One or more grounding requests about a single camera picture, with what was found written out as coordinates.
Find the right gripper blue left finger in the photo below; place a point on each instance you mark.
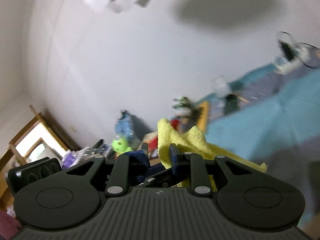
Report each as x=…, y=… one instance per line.
x=141, y=155

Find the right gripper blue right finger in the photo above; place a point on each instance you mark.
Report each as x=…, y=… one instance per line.
x=179, y=161

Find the yellow towel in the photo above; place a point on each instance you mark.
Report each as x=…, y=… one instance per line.
x=193, y=141

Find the illustrated children book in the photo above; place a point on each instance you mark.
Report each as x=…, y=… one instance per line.
x=152, y=141

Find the green frog plush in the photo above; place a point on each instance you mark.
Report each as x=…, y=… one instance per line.
x=120, y=144

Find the blue packaged bag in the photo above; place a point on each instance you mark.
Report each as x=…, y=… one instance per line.
x=124, y=126

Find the red chili plush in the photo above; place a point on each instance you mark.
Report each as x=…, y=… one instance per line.
x=175, y=123

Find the small panda plush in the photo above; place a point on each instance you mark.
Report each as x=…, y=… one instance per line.
x=183, y=107

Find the yellow book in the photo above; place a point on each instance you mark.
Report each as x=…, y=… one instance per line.
x=202, y=120

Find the purple plastic bag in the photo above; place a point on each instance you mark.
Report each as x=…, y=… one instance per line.
x=72, y=158

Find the phone stand with mirror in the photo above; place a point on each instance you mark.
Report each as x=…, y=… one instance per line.
x=228, y=100

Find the blue striped bed blanket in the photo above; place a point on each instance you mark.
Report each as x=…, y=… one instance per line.
x=278, y=125

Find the wooden cabinet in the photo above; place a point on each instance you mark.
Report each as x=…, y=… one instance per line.
x=42, y=134

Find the white power strip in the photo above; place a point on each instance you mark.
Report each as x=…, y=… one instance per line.
x=284, y=67

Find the black charger adapter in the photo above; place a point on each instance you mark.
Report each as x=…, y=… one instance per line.
x=287, y=51

